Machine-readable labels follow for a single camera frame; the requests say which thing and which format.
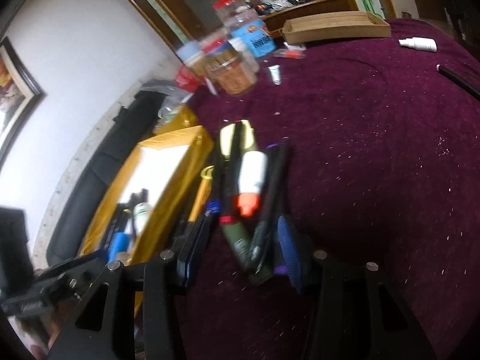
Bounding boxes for yellow cardboard tray box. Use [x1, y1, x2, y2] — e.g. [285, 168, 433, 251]
[76, 125, 216, 271]

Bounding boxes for white tube on table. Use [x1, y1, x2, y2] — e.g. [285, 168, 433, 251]
[399, 37, 438, 53]

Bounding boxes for brown cardboard tray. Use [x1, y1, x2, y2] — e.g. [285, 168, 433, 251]
[281, 10, 391, 45]

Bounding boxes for framed wall picture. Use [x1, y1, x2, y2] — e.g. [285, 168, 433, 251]
[1, 37, 44, 167]

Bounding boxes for black pen long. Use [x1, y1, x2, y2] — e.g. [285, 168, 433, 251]
[249, 138, 290, 274]

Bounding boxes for red plastic bag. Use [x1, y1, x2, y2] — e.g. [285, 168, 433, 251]
[174, 64, 202, 93]

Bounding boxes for black bag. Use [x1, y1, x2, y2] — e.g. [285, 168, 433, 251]
[46, 90, 167, 266]

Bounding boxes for red pen in wrapper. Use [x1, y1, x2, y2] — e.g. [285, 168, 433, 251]
[273, 49, 305, 59]

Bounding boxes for blue snack bag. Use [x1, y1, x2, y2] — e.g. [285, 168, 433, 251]
[231, 19, 277, 59]

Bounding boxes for black marker pink caps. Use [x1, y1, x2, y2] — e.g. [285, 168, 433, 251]
[436, 64, 480, 101]

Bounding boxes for small white glue tube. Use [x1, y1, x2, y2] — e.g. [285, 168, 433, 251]
[268, 64, 281, 86]

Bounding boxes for plastic jar red lid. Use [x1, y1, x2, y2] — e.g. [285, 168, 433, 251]
[212, 0, 259, 31]

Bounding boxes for white bottle green label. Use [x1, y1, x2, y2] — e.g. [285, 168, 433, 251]
[132, 202, 151, 238]

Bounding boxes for yellow black pen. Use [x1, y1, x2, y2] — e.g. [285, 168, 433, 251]
[188, 165, 214, 224]

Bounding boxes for clear jar brown contents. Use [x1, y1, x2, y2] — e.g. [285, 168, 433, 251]
[202, 38, 257, 95]

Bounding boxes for person's left hand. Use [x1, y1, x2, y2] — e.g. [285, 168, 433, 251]
[7, 301, 77, 359]

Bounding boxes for black marker cyan cap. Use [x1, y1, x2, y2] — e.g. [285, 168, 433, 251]
[108, 209, 131, 263]

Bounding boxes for purple velvet tablecloth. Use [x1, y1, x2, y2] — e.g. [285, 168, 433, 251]
[178, 19, 479, 359]

